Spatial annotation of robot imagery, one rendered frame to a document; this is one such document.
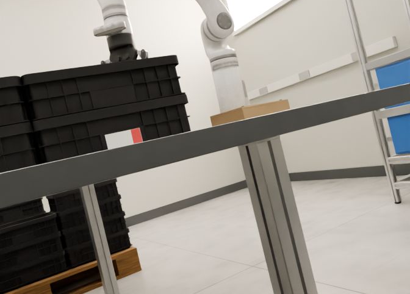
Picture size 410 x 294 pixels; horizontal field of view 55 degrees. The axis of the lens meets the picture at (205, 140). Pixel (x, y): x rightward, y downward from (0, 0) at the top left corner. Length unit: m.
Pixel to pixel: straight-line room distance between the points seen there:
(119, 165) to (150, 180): 3.95
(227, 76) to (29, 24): 3.44
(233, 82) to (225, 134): 0.67
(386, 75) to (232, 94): 1.60
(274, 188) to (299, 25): 3.71
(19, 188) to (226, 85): 0.88
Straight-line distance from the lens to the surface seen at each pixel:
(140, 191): 4.46
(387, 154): 2.83
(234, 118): 1.23
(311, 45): 4.28
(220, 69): 1.30
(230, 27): 1.33
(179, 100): 1.07
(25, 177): 0.53
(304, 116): 0.75
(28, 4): 4.62
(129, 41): 1.14
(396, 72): 2.70
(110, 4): 1.17
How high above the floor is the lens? 0.68
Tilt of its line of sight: level
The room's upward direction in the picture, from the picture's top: 14 degrees counter-clockwise
